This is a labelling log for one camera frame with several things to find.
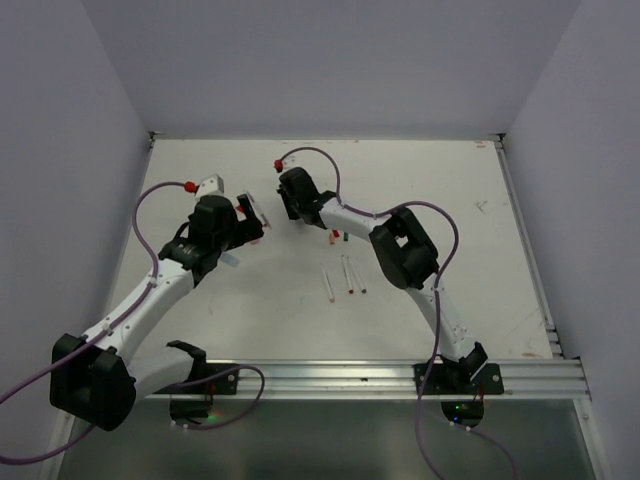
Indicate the aluminium front rail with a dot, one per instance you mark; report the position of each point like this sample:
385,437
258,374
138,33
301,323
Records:
401,379

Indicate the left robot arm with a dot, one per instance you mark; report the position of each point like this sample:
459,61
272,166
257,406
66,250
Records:
97,377

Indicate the pink marker pen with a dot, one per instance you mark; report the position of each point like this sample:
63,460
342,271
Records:
327,284

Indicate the red marker pen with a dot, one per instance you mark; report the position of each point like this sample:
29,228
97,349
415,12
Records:
347,274

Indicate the light blue highlighter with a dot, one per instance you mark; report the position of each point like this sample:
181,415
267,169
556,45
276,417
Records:
229,260

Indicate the clear white pen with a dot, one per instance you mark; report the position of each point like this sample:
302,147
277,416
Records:
258,210

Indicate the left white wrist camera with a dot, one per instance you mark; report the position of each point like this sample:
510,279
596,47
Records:
212,185

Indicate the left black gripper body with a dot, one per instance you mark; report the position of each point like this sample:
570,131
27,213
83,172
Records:
236,233

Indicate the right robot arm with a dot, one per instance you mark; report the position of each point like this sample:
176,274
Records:
408,259

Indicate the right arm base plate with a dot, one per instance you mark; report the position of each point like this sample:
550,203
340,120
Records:
446,380

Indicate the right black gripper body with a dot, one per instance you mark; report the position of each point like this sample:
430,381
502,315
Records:
292,205

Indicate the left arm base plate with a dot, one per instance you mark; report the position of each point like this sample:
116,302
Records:
213,383

